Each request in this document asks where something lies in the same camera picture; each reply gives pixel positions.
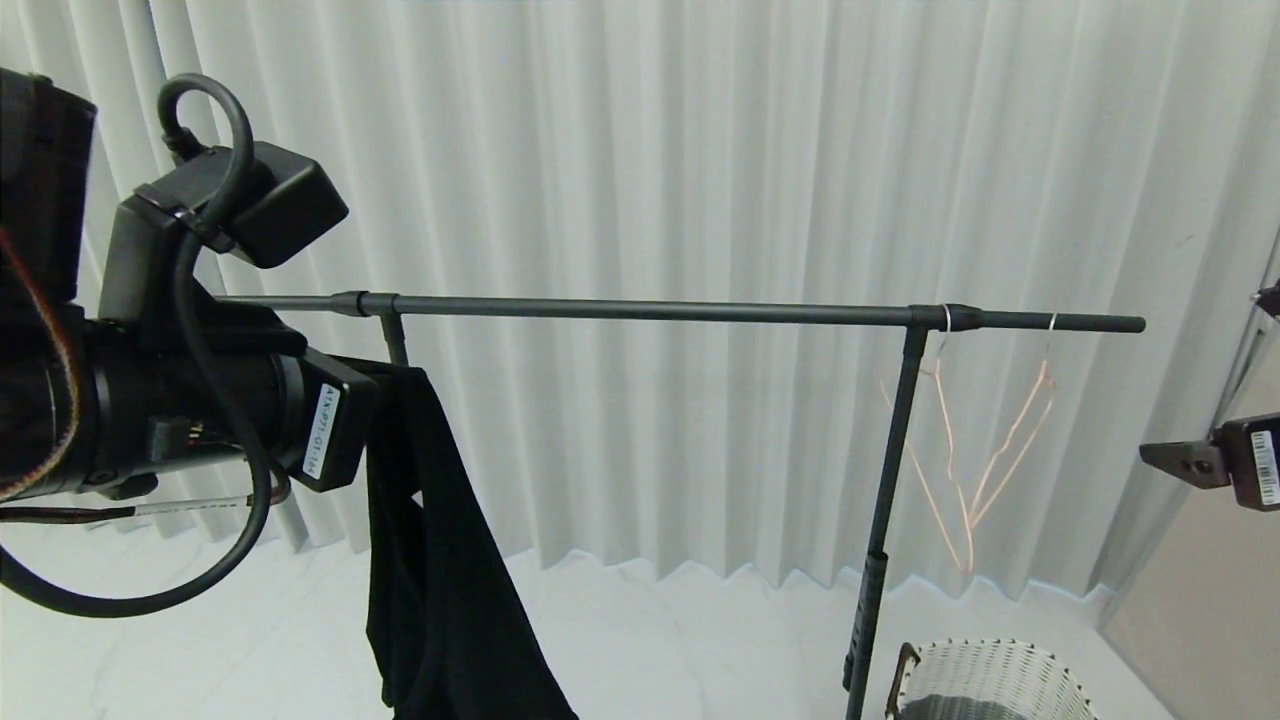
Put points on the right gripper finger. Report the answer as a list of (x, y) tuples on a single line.
[(1185, 465)]

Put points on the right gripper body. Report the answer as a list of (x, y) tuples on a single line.
[(1250, 460)]

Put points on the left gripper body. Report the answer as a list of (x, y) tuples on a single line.
[(200, 400)]

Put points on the pink clothes hanger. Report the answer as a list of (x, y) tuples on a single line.
[(1012, 432), (948, 440)]

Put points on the black short-sleeved shirt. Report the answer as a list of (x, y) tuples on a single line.
[(450, 550)]

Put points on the white laundry basket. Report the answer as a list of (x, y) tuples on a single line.
[(1000, 675)]

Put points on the black clothes rack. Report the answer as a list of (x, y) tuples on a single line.
[(700, 311)]

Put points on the white curtain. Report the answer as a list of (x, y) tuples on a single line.
[(700, 150)]

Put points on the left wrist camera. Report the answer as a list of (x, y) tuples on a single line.
[(285, 205)]

